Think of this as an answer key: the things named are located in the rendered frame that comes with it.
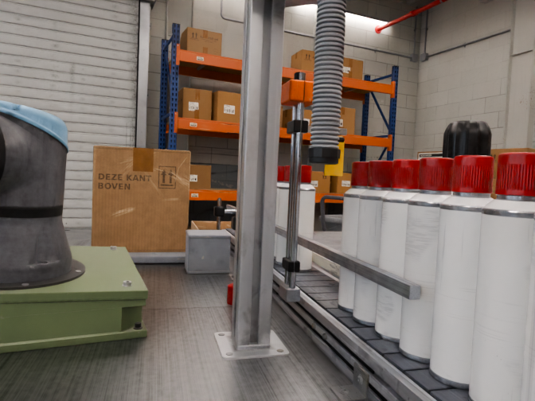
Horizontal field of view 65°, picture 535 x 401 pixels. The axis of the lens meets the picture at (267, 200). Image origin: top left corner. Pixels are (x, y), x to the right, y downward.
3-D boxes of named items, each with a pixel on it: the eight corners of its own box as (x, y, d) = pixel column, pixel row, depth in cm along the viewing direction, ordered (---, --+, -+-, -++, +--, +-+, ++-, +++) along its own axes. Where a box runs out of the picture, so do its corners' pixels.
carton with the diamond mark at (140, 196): (187, 252, 113) (190, 150, 112) (91, 252, 106) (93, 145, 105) (178, 235, 142) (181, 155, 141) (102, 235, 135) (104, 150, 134)
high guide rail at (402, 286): (418, 299, 40) (419, 285, 40) (407, 300, 40) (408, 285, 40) (229, 208, 144) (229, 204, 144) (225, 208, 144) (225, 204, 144)
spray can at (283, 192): (303, 266, 87) (308, 165, 86) (279, 266, 86) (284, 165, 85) (295, 261, 92) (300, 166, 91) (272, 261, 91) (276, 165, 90)
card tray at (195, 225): (271, 242, 151) (272, 231, 150) (197, 242, 144) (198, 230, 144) (252, 231, 180) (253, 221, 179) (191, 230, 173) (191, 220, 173)
